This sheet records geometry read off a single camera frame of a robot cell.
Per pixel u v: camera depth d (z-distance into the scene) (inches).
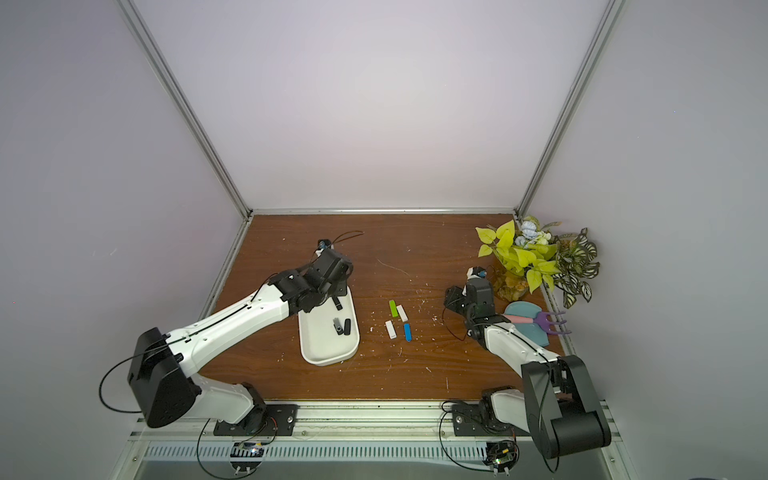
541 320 35.9
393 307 36.7
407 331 34.4
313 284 23.4
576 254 30.4
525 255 29.8
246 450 28.4
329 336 34.4
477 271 31.9
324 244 28.0
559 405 16.1
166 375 15.4
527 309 36.3
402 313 36.2
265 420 27.2
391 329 34.8
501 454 27.4
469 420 28.5
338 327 34.7
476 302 26.8
